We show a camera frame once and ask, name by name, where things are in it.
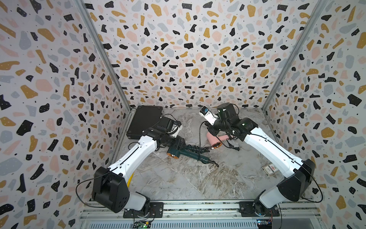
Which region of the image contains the yellow plastic triangle frame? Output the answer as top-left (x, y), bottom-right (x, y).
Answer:
top-left (127, 173), bottom-right (134, 187)

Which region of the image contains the aluminium corner post right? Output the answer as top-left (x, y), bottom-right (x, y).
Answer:
top-left (261, 0), bottom-right (329, 111)

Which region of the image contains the black flat case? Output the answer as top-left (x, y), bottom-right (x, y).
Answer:
top-left (126, 106), bottom-right (163, 140)

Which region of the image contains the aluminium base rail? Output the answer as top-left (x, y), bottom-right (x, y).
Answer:
top-left (79, 200), bottom-right (326, 229)

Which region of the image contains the black power cord with plug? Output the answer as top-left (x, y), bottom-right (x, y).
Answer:
top-left (221, 134), bottom-right (240, 152)

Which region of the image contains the black cord of green dryer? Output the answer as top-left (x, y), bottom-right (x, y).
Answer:
top-left (185, 120), bottom-right (219, 168)

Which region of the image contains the dark green hair dryer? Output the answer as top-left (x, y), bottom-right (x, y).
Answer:
top-left (167, 147), bottom-right (216, 164)

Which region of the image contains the pink hair dryer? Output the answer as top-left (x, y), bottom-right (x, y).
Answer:
top-left (206, 132), bottom-right (229, 148)

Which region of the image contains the aluminium corner post left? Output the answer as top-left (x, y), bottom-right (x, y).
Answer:
top-left (72, 0), bottom-right (132, 111)

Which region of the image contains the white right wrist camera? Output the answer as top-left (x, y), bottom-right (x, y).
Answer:
top-left (199, 106), bottom-right (218, 126)

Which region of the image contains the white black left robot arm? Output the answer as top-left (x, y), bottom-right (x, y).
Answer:
top-left (92, 116), bottom-right (182, 215)

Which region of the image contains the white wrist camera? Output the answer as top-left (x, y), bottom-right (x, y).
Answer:
top-left (199, 106), bottom-right (218, 126)
top-left (168, 121), bottom-right (182, 135)

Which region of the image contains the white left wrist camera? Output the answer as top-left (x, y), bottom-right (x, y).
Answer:
top-left (168, 121), bottom-right (182, 135)

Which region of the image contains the aluminium corner post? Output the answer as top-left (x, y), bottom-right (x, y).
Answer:
top-left (261, 0), bottom-right (329, 111)
top-left (72, 0), bottom-right (132, 111)

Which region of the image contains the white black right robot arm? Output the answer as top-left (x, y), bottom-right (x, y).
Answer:
top-left (200, 103), bottom-right (315, 216)

